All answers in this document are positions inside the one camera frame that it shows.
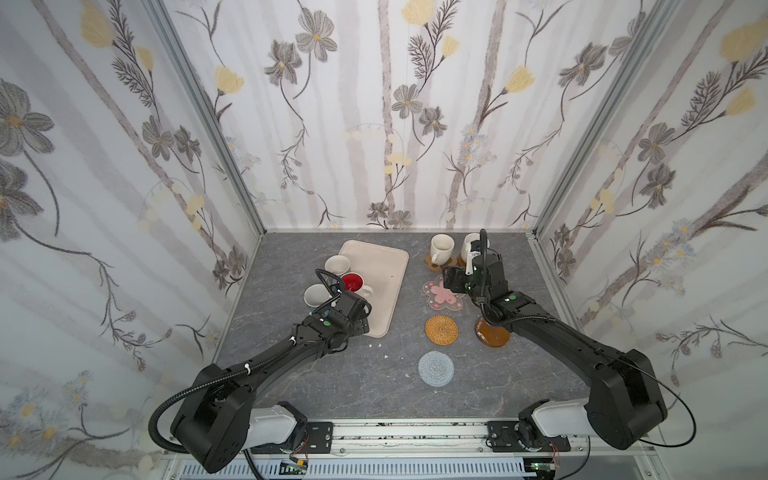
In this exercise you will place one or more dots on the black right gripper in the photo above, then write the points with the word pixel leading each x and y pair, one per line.
pixel 480 262

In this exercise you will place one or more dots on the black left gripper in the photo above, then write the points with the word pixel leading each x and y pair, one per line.
pixel 354 306

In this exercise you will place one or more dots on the brown paw print coaster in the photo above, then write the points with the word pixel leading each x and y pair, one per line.
pixel 452 261

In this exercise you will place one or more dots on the pink cherry blossom coaster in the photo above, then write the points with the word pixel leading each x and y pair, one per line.
pixel 441 298

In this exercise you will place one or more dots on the cream mug front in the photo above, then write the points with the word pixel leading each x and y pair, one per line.
pixel 441 248

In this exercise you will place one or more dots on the woven rattan round coaster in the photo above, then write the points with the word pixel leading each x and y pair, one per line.
pixel 441 330

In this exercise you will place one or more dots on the beige rectangular tray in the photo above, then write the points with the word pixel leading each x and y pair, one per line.
pixel 383 268

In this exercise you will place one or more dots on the glossy amber round coaster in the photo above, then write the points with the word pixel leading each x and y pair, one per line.
pixel 489 335

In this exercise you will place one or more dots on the grey blue round coaster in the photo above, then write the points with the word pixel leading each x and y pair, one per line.
pixel 436 369

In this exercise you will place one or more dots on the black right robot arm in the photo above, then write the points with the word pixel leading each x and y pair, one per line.
pixel 624 401

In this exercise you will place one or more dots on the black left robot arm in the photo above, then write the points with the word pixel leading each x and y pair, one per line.
pixel 215 419

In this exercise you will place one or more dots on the red interior white mug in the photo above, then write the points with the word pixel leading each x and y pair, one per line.
pixel 355 283

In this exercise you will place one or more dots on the light blue mug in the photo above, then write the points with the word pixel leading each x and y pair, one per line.
pixel 316 295

